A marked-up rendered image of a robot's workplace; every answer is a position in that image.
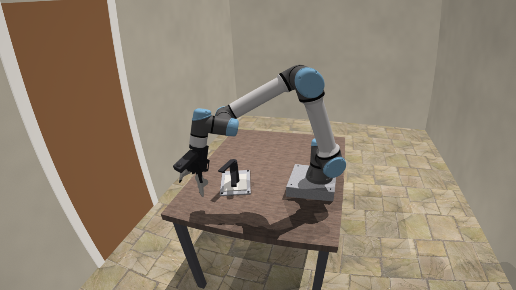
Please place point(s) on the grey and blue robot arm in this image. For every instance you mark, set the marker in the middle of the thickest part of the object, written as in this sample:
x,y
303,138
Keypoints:
x,y
326,161

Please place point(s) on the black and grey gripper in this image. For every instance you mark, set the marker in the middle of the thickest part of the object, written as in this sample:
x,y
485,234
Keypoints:
x,y
198,166

